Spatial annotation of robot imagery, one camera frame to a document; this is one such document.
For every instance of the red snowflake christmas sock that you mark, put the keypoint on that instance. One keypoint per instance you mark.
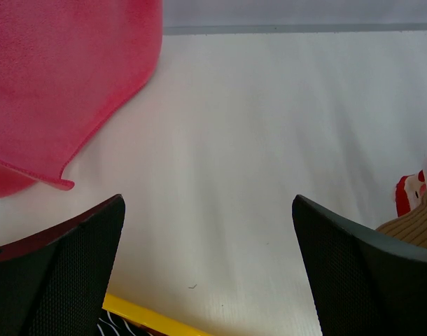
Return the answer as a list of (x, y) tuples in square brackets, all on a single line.
[(408, 192)]

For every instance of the yellow plastic bin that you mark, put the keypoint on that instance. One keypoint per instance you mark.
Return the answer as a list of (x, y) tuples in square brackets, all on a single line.
[(147, 316)]

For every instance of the tan ribbed sock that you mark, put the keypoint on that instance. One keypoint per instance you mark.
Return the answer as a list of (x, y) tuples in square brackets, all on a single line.
[(411, 227)]

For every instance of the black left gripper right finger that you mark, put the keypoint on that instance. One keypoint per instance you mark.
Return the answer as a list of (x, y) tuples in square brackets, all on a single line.
[(362, 281)]

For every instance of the pink towel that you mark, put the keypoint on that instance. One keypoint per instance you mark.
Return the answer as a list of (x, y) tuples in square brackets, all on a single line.
[(65, 68)]

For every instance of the striped black white sock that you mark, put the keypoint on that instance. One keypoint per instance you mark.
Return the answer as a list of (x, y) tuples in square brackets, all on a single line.
[(110, 324)]

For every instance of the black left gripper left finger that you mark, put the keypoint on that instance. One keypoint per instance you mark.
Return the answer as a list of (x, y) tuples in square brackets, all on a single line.
[(102, 225)]

